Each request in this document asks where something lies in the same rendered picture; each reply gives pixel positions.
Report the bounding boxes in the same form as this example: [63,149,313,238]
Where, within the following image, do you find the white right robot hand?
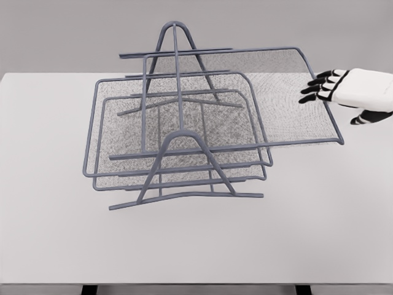
[299,68,393,125]

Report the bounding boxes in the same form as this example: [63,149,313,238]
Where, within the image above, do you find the large grey mesh folder tray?
[142,45,345,154]

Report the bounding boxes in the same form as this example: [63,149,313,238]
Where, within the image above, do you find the grey wire tray rack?
[109,20,264,211]

